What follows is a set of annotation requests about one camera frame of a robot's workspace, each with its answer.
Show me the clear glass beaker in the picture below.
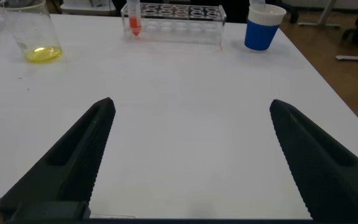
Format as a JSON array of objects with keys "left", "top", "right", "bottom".
[{"left": 0, "top": 0, "right": 64, "bottom": 64}]

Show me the blue white paper cup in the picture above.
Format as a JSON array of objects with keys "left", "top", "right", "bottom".
[{"left": 244, "top": 2, "right": 287, "bottom": 53}]

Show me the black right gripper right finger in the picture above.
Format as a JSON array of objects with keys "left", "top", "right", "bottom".
[{"left": 268, "top": 99, "right": 358, "bottom": 223}]

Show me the orange-red pigment test tube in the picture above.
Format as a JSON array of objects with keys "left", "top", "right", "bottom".
[{"left": 126, "top": 0, "right": 142, "bottom": 37}]

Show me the long white desk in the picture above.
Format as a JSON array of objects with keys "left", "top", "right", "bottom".
[{"left": 297, "top": 0, "right": 358, "bottom": 62}]

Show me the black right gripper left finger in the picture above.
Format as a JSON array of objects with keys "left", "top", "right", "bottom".
[{"left": 0, "top": 97, "right": 116, "bottom": 223}]

